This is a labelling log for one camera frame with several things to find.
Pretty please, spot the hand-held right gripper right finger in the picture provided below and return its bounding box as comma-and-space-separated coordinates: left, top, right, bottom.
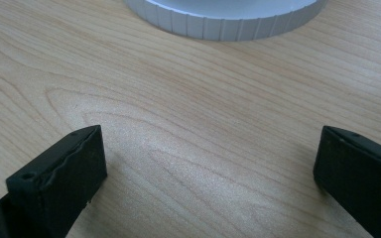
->
313, 125, 381, 238

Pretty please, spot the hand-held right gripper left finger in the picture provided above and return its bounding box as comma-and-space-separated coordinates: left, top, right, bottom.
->
0, 124, 108, 238

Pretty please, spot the white ribbed round container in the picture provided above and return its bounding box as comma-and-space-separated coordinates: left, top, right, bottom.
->
122, 0, 329, 43

